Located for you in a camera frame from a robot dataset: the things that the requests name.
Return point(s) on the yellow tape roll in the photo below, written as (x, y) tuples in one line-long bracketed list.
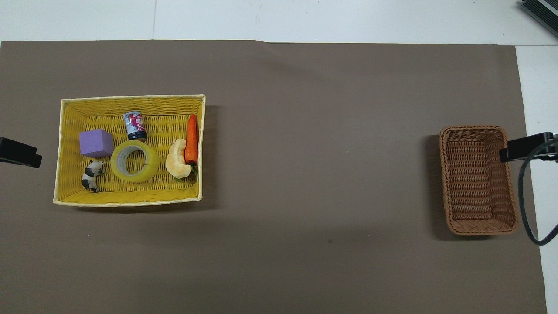
[(150, 171)]

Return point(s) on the brown wicker basket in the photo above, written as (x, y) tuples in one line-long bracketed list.
[(477, 192)]

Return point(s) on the black and white animal figurine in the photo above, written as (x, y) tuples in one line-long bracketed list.
[(91, 176)]

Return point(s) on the black stand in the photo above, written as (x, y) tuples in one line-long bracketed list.
[(542, 12)]

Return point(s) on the small printed drink can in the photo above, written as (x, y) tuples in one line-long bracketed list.
[(134, 125)]

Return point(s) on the pale crescent toy bread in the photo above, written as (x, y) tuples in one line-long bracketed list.
[(176, 162)]

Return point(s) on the orange toy carrot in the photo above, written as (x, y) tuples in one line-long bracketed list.
[(191, 144)]

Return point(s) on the yellow woven basket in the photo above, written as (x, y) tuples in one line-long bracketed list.
[(130, 194)]

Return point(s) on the purple foam cube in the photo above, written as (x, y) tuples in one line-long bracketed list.
[(96, 143)]

